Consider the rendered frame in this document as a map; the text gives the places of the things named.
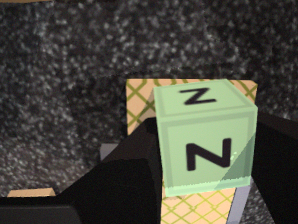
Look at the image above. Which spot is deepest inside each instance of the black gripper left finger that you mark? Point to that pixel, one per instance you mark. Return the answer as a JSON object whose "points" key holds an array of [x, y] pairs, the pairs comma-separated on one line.
{"points": [[125, 188]]}

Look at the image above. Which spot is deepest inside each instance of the light green cube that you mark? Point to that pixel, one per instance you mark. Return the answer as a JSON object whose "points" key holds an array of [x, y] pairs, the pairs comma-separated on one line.
{"points": [[207, 136]]}

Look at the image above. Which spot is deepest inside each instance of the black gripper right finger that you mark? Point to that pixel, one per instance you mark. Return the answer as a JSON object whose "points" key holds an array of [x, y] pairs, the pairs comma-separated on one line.
{"points": [[275, 166]]}

